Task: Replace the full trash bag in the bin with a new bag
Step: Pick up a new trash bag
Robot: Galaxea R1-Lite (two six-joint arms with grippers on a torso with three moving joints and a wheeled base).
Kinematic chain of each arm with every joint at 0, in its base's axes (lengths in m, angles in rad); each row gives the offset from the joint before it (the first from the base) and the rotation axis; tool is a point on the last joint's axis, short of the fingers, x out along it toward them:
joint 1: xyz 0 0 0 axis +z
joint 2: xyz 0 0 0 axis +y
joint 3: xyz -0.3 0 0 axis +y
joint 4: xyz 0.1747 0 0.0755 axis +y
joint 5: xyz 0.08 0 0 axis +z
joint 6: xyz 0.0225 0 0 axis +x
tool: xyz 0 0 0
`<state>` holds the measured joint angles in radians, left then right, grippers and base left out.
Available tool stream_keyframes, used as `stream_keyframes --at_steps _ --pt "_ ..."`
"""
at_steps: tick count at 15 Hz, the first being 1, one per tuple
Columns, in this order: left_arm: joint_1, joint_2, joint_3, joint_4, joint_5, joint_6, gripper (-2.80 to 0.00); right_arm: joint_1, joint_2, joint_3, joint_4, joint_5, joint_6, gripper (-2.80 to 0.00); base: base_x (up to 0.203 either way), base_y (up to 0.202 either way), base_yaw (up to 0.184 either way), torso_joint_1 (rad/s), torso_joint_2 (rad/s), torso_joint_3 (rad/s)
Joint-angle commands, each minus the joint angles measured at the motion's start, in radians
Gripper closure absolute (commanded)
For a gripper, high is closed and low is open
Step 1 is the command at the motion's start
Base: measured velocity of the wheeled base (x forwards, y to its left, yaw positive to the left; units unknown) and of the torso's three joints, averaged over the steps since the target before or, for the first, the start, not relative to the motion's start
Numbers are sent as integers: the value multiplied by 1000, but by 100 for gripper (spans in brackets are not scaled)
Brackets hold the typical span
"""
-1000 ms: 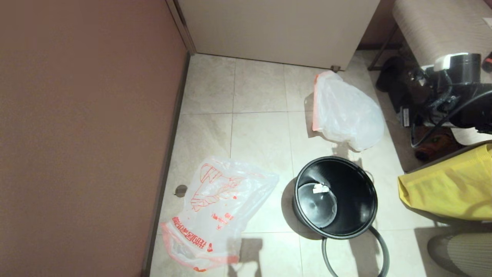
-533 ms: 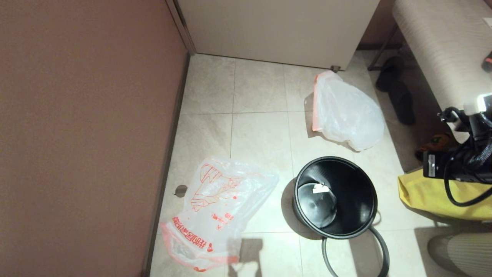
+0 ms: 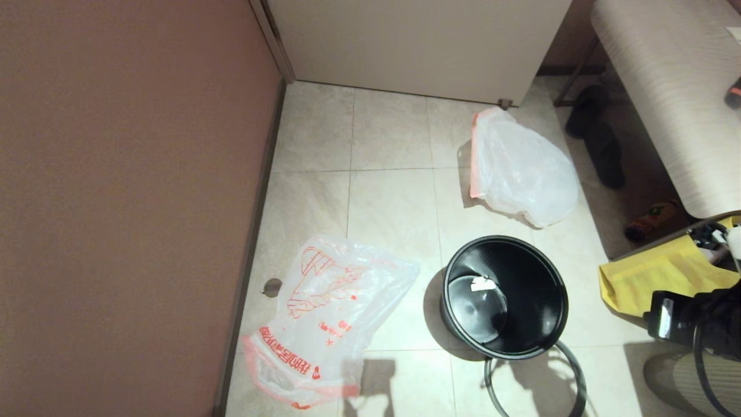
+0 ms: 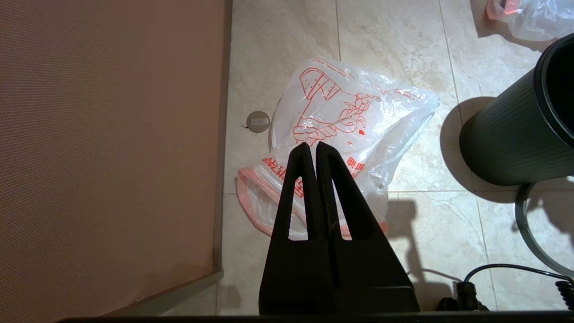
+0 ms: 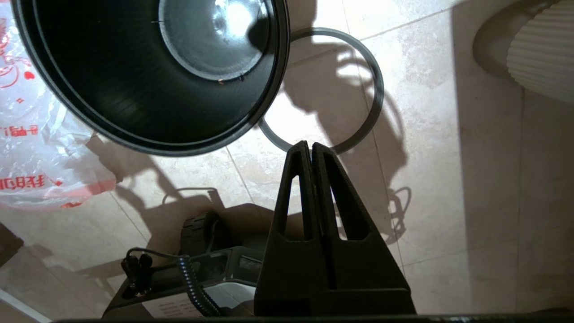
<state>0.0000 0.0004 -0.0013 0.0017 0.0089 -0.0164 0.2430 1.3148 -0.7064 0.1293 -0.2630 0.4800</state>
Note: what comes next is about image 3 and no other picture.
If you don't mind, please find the grey bin retaining ring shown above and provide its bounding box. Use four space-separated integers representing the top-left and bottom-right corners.
484 341 587 417

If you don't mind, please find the translucent bag with red drawstring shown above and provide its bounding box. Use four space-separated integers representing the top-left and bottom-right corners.
470 107 579 228

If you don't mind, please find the white red-printed plastic bag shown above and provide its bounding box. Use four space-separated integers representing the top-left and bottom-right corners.
240 235 420 410

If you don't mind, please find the yellow fabric bag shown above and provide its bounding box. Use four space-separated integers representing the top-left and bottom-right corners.
599 215 741 318

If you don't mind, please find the black round trash bin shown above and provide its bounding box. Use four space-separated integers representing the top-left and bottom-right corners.
439 235 570 361

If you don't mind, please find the ribbed cream vase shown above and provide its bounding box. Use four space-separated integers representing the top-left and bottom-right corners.
643 350 741 417

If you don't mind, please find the small orange red object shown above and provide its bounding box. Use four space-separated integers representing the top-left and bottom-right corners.
625 200 679 244

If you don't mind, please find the beige woodgrain table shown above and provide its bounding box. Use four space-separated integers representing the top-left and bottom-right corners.
590 0 741 220

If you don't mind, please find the thin metal table leg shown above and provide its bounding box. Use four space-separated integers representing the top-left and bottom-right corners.
554 36 600 108

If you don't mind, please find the white cabinet door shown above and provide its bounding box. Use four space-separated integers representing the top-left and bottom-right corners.
263 0 574 107

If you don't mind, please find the grey door frame strip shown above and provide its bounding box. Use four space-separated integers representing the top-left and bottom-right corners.
249 0 297 83

